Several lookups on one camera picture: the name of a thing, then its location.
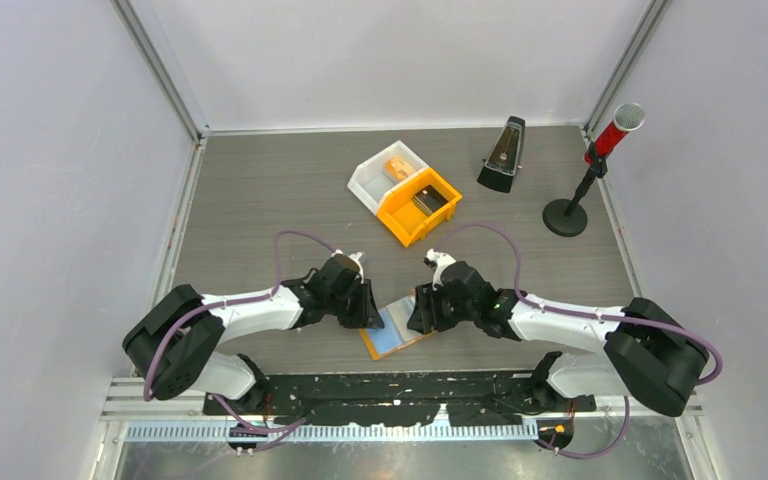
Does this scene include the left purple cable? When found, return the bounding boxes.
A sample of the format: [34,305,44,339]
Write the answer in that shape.
[142,229,339,403]

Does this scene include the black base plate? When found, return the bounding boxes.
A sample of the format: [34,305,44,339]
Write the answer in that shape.
[203,371,596,427]

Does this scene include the purple cable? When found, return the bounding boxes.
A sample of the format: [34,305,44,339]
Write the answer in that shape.
[436,221,724,387]
[142,229,339,403]

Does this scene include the white plastic bin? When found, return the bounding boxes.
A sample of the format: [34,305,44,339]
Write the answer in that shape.
[347,141,429,215]

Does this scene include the orange box in white bin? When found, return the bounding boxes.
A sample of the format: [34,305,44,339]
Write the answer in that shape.
[384,155,417,183]

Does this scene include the black metronome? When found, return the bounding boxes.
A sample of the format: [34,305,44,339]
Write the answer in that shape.
[477,116,526,193]

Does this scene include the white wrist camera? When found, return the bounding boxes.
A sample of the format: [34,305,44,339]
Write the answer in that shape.
[331,249,365,282]
[423,248,457,287]

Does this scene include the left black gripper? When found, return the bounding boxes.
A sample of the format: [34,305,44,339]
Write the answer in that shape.
[326,278,384,329]

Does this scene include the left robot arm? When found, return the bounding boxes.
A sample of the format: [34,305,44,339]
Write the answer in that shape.
[122,252,384,414]

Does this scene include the orange card holder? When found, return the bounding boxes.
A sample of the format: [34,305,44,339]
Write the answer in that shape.
[358,294,438,362]

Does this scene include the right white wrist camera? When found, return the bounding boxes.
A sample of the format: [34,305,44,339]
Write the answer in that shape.
[423,248,457,287]

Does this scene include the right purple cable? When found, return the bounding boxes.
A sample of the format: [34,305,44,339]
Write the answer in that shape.
[436,221,724,387]

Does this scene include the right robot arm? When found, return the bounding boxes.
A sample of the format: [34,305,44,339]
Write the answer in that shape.
[407,261,710,417]

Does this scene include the yellow plastic bin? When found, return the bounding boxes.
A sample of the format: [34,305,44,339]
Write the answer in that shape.
[376,168,463,248]

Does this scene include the black microphone stand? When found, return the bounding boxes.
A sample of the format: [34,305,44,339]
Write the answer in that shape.
[542,143,608,238]

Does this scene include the black cards in yellow bin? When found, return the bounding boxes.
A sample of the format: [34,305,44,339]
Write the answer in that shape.
[412,185,448,216]

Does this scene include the blue credit card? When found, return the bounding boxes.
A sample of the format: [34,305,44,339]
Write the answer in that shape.
[365,296,433,356]

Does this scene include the white toothed rail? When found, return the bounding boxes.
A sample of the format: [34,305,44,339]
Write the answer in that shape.
[124,419,538,443]

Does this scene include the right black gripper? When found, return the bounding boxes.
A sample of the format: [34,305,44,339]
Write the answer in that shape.
[406,281,478,335]

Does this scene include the red microphone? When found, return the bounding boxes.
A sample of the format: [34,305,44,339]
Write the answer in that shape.
[584,102,645,165]

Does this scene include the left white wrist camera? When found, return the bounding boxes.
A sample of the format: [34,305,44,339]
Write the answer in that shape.
[331,249,365,282]

